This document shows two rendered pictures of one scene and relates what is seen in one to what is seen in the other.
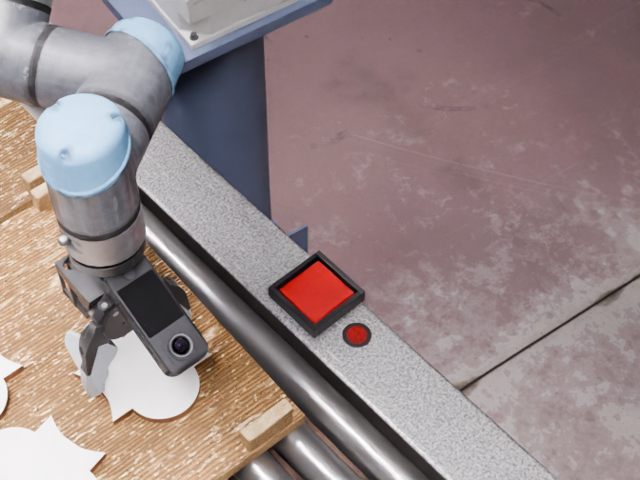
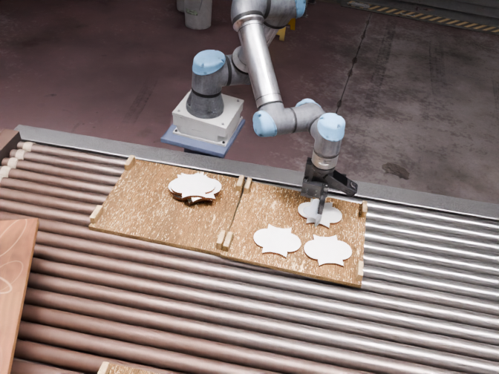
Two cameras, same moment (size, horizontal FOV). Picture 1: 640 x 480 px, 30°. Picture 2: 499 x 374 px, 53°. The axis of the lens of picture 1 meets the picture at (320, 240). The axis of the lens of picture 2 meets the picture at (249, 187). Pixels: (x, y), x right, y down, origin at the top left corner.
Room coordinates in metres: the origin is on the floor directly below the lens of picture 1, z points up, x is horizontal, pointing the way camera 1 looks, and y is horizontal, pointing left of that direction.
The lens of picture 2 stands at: (-0.10, 1.13, 2.02)
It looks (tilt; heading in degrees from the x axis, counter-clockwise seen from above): 40 degrees down; 319
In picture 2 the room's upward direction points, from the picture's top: 6 degrees clockwise
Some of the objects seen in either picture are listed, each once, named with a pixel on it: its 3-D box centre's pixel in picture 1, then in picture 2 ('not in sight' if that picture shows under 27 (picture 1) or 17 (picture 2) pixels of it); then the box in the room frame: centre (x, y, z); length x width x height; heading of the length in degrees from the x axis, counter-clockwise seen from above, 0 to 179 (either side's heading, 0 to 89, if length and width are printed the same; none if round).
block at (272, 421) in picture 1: (267, 425); (364, 208); (0.56, 0.05, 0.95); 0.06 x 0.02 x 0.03; 130
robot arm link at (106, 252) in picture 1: (99, 225); (324, 158); (0.65, 0.20, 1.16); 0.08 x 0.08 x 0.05
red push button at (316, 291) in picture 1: (316, 294); not in sight; (0.74, 0.00, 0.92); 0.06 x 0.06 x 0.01; 43
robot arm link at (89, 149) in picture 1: (90, 164); (328, 134); (0.65, 0.20, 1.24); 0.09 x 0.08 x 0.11; 166
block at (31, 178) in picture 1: (47, 173); (240, 182); (0.88, 0.32, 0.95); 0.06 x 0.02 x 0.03; 131
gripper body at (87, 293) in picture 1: (110, 270); (318, 178); (0.65, 0.20, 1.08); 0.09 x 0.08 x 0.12; 40
